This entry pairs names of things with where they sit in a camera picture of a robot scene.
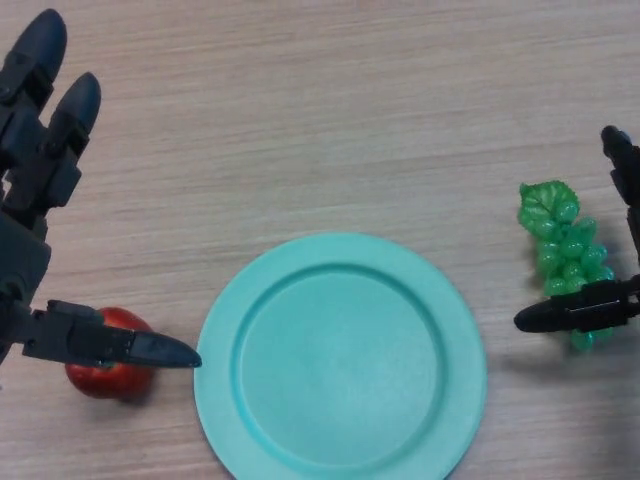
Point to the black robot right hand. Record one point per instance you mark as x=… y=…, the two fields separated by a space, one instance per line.
x=575 y=312

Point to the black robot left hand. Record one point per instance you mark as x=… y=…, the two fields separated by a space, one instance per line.
x=35 y=160

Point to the green grape bunch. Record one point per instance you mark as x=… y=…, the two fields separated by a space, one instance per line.
x=565 y=250

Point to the teal round plate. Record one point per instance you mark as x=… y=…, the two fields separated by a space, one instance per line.
x=340 y=360

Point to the red apple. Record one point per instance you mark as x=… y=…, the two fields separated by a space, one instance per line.
x=110 y=382

